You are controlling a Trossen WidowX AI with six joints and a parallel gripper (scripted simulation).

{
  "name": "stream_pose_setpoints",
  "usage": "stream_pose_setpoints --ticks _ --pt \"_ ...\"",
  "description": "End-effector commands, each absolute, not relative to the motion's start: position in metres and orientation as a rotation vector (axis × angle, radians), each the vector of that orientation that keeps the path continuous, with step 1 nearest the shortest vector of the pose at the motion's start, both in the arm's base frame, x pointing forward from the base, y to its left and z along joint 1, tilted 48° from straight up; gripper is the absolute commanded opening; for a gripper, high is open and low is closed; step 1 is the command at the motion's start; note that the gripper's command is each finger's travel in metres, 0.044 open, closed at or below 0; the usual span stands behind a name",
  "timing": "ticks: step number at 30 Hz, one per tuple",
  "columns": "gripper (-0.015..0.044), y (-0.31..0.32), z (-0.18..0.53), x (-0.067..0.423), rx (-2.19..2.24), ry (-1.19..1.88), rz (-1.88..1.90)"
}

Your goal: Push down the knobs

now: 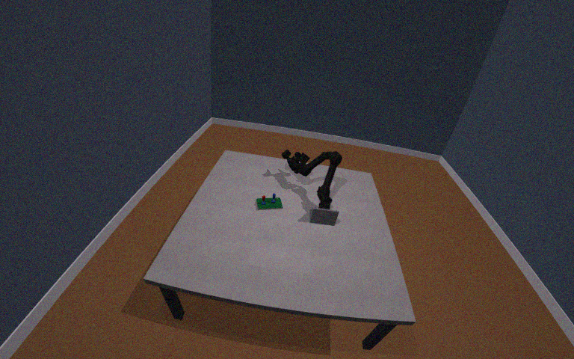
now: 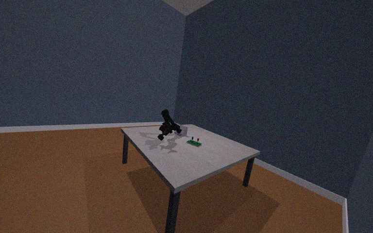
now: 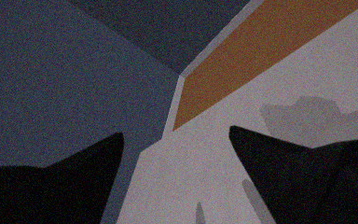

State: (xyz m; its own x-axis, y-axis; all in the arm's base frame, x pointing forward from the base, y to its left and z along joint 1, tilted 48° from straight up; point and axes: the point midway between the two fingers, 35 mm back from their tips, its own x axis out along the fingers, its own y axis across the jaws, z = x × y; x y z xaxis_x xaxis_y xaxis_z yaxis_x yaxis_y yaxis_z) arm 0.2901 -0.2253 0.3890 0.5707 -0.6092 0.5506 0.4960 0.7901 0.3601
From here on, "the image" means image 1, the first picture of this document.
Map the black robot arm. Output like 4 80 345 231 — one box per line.
292 151 342 210

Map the green circuit board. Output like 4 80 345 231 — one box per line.
256 193 283 210

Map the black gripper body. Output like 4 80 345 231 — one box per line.
282 150 297 166

